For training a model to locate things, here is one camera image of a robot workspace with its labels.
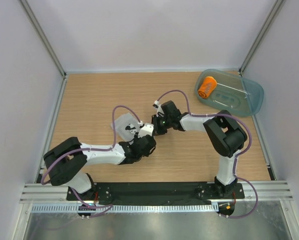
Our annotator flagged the aluminium corner post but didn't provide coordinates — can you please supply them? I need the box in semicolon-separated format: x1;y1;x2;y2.
18;0;67;79
238;0;286;77

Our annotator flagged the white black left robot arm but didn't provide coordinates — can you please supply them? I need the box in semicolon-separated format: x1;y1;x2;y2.
41;135;157;200

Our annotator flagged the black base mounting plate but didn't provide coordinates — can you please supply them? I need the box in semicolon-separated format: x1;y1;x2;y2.
79;181;245;206

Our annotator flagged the orange yellow grey giraffe towel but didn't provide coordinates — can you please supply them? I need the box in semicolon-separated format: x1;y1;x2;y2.
197;76;218;99

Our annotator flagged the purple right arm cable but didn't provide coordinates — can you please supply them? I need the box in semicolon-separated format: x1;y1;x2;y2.
153;89;259;219

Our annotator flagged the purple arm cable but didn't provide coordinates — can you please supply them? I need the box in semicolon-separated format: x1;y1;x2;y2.
153;89;259;219
40;105;144;219

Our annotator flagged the teal transparent plastic tub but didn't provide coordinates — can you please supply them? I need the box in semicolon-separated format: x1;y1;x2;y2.
194;69;264;117

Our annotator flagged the white slotted cable duct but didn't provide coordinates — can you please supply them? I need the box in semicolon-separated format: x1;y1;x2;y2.
30;202;219;214

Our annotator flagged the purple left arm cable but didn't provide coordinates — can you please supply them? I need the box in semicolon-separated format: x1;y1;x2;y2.
40;105;144;219

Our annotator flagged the right aluminium corner post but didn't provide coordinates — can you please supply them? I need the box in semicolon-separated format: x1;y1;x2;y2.
238;0;286;77

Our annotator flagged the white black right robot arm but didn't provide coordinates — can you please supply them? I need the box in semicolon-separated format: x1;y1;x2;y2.
151;100;248;198

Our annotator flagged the aluminium frame rail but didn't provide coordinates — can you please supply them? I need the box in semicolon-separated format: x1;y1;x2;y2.
19;180;293;204

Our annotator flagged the light grey panda towel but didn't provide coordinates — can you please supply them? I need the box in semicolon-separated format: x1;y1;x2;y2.
110;113;140;143

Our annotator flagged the left aluminium corner post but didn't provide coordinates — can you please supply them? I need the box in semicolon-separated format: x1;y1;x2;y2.
18;0;67;79

